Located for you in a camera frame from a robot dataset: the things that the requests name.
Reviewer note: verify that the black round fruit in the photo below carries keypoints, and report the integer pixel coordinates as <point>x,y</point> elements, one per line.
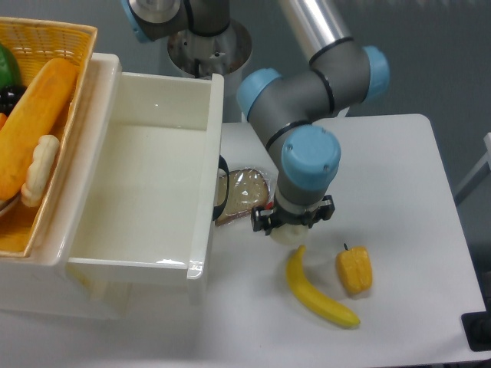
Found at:
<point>9,96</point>

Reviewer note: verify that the white plate in basket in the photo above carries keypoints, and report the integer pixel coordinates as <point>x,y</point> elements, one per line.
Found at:
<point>9,204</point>

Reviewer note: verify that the large orange corn cob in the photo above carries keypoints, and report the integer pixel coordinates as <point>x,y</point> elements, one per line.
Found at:
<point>33,117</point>

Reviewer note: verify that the yellow bell pepper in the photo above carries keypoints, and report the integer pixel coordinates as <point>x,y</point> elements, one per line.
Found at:
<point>353,266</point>

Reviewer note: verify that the wrapped brown bread slice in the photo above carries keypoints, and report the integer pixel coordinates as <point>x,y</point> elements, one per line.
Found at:
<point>246,188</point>

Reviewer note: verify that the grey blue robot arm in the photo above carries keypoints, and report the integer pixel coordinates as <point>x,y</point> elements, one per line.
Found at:
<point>283,111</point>

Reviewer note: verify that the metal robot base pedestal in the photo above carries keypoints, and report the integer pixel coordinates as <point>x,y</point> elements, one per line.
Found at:
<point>227,54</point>

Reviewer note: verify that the white open drawer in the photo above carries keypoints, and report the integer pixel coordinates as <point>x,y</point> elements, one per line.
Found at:
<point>148,217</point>

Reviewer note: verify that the yellow banana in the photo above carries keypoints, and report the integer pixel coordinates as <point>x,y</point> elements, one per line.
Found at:
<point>314,300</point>

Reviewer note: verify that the green bell pepper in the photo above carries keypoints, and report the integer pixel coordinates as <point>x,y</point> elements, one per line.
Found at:
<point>9,70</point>

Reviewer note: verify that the white frame at right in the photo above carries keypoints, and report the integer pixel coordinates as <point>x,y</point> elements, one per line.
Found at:
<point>479,171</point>

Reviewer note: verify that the pale white pear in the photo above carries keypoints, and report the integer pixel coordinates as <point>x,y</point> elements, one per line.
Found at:
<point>288,234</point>

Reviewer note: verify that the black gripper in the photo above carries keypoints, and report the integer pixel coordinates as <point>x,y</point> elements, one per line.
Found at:
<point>285,212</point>

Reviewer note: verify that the yellow wicker basket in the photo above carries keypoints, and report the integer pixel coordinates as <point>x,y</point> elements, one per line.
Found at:
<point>33,43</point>

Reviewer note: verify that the cream peanut shaped toy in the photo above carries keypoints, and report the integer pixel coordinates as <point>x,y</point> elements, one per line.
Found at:
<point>39,171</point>

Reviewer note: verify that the black device at edge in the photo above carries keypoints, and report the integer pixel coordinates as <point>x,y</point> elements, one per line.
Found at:
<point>477,330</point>

